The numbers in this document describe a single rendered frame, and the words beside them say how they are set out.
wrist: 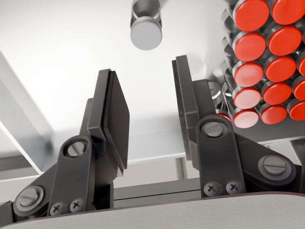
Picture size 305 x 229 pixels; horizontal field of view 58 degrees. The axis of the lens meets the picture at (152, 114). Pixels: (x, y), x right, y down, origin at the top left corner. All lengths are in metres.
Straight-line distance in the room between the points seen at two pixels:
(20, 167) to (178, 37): 0.23
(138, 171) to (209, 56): 1.69
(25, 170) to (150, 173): 1.60
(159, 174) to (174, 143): 1.65
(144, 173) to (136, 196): 0.73
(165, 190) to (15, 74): 0.98
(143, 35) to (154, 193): 1.04
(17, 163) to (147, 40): 0.23
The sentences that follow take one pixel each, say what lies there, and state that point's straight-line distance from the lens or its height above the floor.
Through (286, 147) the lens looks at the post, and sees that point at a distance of 0.32.
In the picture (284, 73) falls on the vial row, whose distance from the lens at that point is 0.22.
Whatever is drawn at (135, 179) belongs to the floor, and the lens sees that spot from 1.97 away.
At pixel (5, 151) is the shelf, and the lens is 0.37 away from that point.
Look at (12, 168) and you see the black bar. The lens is 0.36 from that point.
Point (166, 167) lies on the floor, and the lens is 1.87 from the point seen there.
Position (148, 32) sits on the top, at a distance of 0.18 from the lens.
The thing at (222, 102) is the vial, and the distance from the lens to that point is 0.24.
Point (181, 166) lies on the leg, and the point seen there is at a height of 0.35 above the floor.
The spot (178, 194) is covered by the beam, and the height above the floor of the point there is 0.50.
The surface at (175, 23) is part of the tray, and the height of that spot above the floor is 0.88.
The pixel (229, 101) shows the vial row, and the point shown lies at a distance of 0.25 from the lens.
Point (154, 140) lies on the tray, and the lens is 0.30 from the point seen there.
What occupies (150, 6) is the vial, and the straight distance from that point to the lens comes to 0.20.
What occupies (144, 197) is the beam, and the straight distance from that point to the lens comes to 1.19.
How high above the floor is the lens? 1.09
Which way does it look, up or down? 47 degrees down
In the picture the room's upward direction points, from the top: 178 degrees clockwise
